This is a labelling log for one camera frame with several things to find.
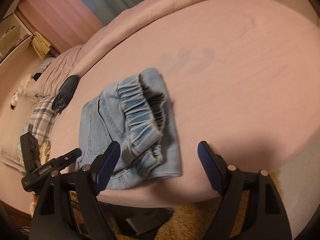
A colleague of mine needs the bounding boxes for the light blue denim pants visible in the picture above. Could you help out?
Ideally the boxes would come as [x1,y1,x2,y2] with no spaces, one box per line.
[75,68,182,190]

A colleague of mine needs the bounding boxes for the yellow patterned cloth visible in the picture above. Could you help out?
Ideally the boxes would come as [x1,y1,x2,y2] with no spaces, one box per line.
[40,139,51,165]

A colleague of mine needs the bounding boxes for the brown fluffy rug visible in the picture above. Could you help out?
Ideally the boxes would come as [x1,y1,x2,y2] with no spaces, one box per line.
[69,169,283,240]

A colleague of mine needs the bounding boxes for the plaid checkered cloth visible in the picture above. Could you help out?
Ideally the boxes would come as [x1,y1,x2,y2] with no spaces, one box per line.
[21,96,56,147]

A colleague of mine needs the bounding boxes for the dark folded garment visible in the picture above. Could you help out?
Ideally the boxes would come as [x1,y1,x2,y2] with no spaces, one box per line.
[52,75,80,114]

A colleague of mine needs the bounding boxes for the white plush toy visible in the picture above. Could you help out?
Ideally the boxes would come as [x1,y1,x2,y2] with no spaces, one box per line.
[10,74,33,110]

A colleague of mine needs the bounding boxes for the pink bed sheet mattress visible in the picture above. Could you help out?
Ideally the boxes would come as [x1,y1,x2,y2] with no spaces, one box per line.
[51,0,319,207]

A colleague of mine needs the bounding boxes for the pink folded duvet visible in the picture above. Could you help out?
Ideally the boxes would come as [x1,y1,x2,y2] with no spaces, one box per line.
[33,0,205,96]

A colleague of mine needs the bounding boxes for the wicker basket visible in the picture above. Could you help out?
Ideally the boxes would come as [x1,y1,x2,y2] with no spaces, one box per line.
[31,31,52,59]

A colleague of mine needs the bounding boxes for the white bedside shelf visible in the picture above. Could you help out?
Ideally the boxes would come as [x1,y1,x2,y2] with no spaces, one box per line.
[1,12,33,69]

